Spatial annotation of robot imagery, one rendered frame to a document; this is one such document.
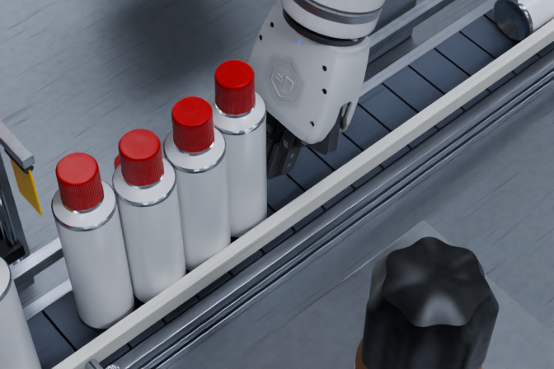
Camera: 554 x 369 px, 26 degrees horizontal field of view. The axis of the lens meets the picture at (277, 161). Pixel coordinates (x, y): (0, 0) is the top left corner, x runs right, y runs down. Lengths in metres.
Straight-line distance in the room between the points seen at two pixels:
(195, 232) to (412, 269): 0.33
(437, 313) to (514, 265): 0.45
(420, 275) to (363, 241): 0.44
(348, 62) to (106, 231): 0.24
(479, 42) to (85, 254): 0.53
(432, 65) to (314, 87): 0.29
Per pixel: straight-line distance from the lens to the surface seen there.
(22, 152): 0.88
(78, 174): 0.93
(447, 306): 0.75
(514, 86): 1.27
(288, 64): 1.03
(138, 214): 0.97
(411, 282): 0.75
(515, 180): 1.26
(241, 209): 1.09
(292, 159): 1.10
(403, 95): 1.25
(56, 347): 1.09
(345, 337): 1.07
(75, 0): 1.43
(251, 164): 1.04
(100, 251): 0.98
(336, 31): 0.98
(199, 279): 1.07
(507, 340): 1.09
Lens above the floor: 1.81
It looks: 52 degrees down
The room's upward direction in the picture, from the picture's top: straight up
